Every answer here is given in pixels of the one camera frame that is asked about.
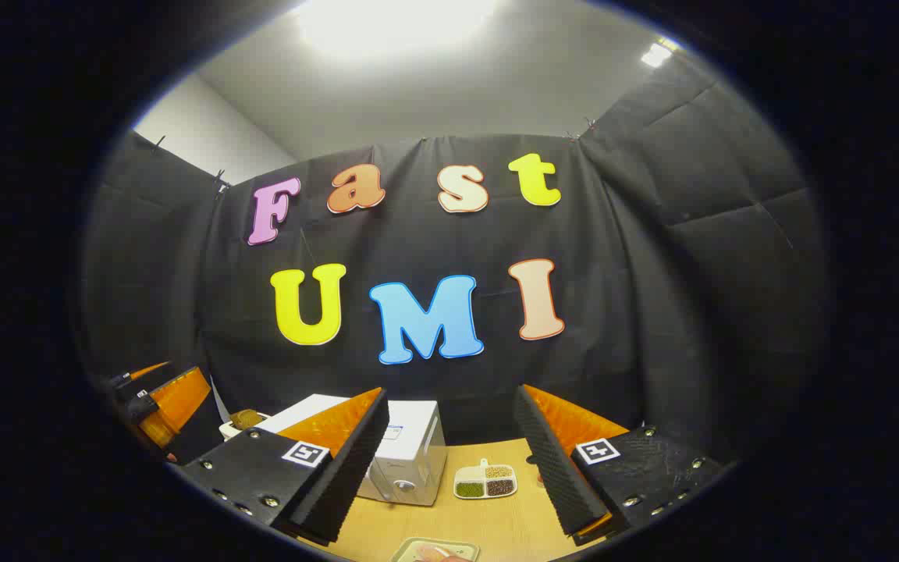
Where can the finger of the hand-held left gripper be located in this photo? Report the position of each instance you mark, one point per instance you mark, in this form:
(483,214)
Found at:
(180,402)
(145,373)

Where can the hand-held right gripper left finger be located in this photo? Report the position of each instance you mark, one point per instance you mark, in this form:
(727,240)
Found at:
(340,476)

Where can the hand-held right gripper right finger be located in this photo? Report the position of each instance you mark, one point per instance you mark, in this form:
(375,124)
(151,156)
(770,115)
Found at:
(555,468)

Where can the white microwave oven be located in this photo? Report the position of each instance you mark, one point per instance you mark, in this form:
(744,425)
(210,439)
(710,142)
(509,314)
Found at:
(410,445)

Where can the pale green rectangular plate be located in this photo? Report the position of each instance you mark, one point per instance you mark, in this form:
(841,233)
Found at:
(410,550)

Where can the white toaster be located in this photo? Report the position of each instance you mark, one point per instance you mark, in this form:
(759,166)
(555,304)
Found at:
(231,431)

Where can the brown bread slice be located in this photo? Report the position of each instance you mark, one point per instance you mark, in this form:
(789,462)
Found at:
(246,419)

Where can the divided dish of beans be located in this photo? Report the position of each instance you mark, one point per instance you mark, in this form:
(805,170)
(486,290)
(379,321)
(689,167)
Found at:
(485,481)

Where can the ceiling light panel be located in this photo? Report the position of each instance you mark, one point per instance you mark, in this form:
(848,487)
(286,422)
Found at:
(656,55)

